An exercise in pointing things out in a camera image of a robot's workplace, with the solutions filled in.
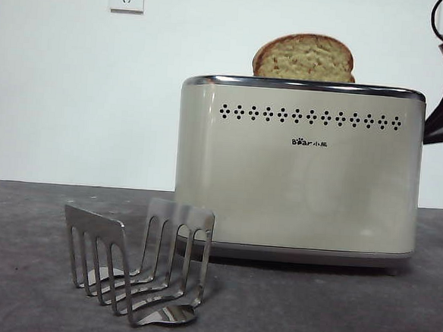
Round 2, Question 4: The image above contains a stainless steel toast rack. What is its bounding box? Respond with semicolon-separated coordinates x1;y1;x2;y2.
56;191;218;332

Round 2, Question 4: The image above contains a cream two-slot toaster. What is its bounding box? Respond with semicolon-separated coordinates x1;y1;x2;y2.
168;70;429;278

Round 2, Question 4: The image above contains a brown toast bread slice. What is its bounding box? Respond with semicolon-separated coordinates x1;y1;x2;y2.
250;30;359;84

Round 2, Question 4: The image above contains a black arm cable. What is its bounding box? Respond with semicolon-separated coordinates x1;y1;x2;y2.
428;0;443;42

